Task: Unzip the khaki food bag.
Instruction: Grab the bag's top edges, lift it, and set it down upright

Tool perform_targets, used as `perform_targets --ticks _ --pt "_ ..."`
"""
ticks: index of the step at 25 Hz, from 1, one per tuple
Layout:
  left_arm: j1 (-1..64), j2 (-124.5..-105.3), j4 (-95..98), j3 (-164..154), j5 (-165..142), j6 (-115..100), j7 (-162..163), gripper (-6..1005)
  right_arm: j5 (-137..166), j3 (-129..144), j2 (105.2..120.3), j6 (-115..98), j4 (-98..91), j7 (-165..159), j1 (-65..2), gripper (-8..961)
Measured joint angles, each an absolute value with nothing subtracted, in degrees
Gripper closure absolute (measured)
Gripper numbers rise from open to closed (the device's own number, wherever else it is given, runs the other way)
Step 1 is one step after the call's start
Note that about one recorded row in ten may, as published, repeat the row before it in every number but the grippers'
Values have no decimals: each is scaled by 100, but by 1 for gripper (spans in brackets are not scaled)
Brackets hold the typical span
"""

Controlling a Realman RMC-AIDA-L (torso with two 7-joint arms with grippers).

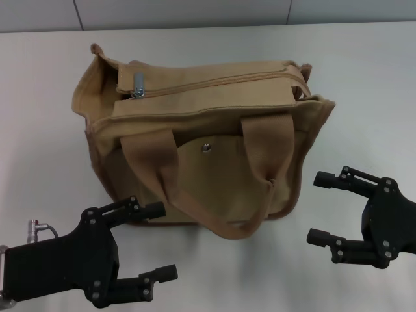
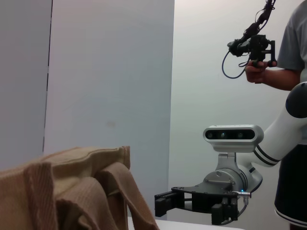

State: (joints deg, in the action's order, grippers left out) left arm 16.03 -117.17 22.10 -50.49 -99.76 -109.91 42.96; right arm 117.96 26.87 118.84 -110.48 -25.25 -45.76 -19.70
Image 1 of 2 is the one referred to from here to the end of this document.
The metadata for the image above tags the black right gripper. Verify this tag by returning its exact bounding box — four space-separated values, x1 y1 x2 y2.
306 165 416 270

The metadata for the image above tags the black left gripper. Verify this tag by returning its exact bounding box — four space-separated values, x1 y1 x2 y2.
5 196 179 309

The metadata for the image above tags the khaki canvas food bag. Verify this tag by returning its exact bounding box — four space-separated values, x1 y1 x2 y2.
71 42 336 242

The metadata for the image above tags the left gripper silver plug cable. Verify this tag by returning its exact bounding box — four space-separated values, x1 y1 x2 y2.
27 219 60 244

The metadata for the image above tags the silver metal zipper pull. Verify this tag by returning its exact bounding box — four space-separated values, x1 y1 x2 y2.
131 71 146 99

